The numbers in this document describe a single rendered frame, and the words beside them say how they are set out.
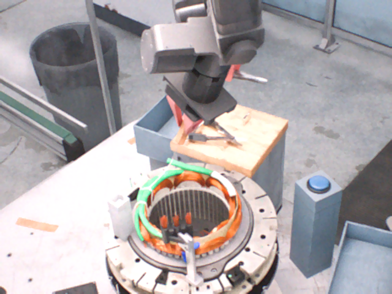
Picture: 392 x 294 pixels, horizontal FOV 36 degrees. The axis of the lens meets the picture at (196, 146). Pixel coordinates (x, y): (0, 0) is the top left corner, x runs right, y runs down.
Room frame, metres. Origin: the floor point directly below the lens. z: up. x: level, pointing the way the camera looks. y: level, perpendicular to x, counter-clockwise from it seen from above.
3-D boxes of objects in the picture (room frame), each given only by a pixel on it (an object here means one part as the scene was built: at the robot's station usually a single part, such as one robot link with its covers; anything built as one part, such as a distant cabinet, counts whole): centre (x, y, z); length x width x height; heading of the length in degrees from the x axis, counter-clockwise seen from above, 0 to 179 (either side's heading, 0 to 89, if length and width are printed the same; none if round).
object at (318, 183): (0.88, -0.25, 1.04); 0.04 x 0.04 x 0.01
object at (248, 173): (1.04, -0.08, 1.05); 0.20 x 0.19 x 0.02; 57
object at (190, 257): (0.61, 0.02, 1.15); 0.03 x 0.02 x 0.12; 40
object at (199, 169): (0.81, -0.01, 1.15); 0.15 x 0.04 x 0.02; 48
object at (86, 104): (2.33, 0.52, 0.28); 0.38 x 0.37 x 0.56; 136
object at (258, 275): (0.68, -0.11, 1.06); 0.09 x 0.04 x 0.01; 138
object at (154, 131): (1.12, 0.05, 0.92); 0.17 x 0.11 x 0.28; 147
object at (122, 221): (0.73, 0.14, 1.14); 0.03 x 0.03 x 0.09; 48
